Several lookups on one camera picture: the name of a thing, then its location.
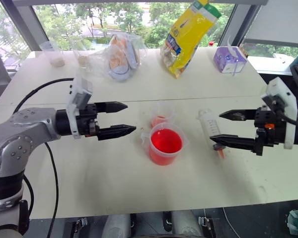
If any beaker with red liquid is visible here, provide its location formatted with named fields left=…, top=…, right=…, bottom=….
left=140, top=123, right=190, bottom=166

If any thin white cable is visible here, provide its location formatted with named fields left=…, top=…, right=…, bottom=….
left=222, top=206, right=241, bottom=238

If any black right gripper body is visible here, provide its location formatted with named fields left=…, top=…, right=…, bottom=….
left=254, top=106, right=287, bottom=157

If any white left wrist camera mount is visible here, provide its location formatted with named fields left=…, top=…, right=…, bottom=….
left=66, top=75, right=93, bottom=139

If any green crumpled bag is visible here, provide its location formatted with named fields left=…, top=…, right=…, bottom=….
left=285, top=209, right=298, bottom=237

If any small clear plastic cup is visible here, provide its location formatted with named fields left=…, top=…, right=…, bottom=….
left=150, top=101, right=176, bottom=128

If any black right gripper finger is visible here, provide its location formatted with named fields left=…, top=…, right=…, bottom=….
left=209, top=134, right=257, bottom=153
left=219, top=109, right=258, bottom=122

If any clear cup with beige grains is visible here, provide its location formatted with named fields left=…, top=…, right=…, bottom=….
left=70, top=37, right=93, bottom=70

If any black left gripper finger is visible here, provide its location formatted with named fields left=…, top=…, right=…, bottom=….
left=98, top=124, right=137, bottom=141
left=96, top=101, right=129, bottom=114

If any clear bag with shoes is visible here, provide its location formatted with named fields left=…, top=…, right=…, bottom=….
left=88, top=34, right=148, bottom=82

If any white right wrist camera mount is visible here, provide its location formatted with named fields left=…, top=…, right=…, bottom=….
left=261, top=76, right=298, bottom=150

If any yellow snack bag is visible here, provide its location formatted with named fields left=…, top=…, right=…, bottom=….
left=160, top=0, right=223, bottom=79

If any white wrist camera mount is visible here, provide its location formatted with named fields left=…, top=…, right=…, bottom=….
left=66, top=75, right=93, bottom=139
left=261, top=76, right=298, bottom=150

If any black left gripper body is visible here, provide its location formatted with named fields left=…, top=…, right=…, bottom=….
left=77, top=103, right=100, bottom=137

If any clear plastic syringe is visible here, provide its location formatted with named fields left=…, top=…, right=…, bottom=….
left=198, top=110, right=226, bottom=160

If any purple tissue box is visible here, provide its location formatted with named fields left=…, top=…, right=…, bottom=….
left=213, top=46, right=249, bottom=76

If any silver robot right leg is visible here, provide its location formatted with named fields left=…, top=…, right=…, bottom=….
left=170, top=210, right=204, bottom=238

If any clear cup with white grains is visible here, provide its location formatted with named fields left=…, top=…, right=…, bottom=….
left=39, top=40, right=66, bottom=68

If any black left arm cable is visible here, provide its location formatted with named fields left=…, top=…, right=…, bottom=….
left=12, top=77, right=75, bottom=238

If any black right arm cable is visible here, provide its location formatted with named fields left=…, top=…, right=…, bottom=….
left=273, top=99, right=298, bottom=126

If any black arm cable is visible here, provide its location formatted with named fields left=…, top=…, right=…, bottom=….
left=273, top=99, right=298, bottom=126
left=12, top=77, right=75, bottom=238

